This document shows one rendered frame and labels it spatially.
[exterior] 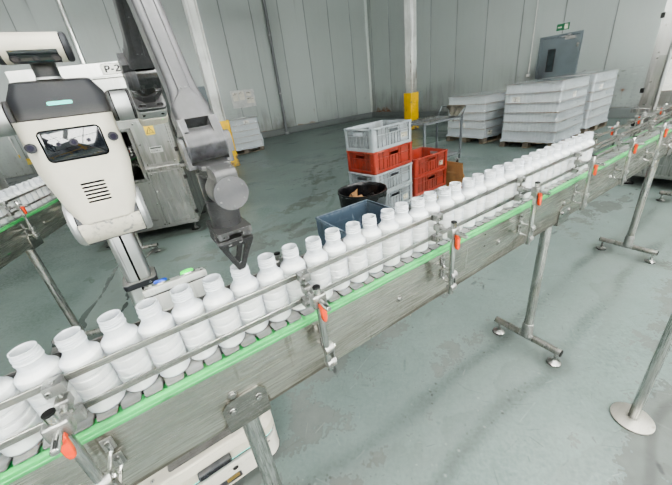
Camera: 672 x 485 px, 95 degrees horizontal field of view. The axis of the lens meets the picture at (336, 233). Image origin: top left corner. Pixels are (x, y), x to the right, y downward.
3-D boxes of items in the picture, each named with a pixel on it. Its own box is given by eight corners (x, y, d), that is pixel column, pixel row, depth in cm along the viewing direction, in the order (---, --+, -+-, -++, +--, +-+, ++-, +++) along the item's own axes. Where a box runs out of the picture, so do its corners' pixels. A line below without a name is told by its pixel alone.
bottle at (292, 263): (289, 299, 80) (276, 243, 73) (311, 295, 81) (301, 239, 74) (288, 313, 75) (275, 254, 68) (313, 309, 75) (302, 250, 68)
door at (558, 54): (565, 118, 861) (582, 29, 773) (528, 118, 940) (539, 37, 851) (567, 117, 866) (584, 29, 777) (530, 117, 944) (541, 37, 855)
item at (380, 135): (373, 153, 293) (372, 129, 284) (344, 150, 322) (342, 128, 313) (412, 141, 327) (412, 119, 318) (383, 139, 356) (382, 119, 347)
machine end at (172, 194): (135, 211, 523) (80, 81, 438) (214, 196, 549) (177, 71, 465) (95, 252, 381) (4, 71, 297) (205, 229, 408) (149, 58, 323)
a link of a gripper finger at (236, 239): (250, 254, 69) (239, 216, 66) (261, 266, 64) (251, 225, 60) (219, 265, 66) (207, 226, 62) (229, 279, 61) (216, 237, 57)
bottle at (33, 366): (52, 414, 57) (1, 348, 50) (91, 395, 60) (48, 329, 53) (48, 440, 52) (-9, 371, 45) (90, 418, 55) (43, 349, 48)
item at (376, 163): (375, 175, 303) (373, 153, 294) (347, 171, 332) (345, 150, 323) (413, 161, 337) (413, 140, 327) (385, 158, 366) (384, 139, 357)
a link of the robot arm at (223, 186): (224, 128, 57) (174, 137, 53) (244, 129, 48) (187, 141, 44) (241, 189, 63) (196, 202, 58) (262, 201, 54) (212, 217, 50)
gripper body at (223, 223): (237, 219, 67) (229, 187, 64) (253, 233, 60) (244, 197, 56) (207, 229, 64) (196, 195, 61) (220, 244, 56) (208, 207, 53)
